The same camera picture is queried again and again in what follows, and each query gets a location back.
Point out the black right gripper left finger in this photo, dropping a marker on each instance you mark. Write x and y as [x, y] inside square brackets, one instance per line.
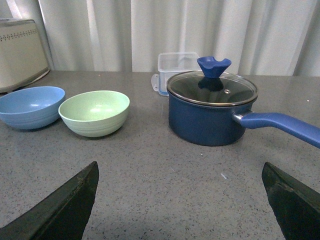
[63, 215]

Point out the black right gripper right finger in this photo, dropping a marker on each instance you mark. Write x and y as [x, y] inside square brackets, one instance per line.
[295, 205]

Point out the green bowl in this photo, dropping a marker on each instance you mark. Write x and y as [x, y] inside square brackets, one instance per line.
[95, 113]

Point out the blue bowl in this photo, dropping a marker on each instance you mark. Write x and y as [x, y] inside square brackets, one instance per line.
[31, 108]

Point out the dark blue saucepan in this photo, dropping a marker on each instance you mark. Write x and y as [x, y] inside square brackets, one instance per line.
[220, 126]

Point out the glass pot lid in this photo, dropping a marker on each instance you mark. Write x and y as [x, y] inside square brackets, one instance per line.
[211, 85]

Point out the cream two-slot toaster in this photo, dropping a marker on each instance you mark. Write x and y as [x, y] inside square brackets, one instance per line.
[22, 56]

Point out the clear plastic food container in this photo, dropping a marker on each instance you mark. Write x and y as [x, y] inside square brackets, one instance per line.
[170, 64]

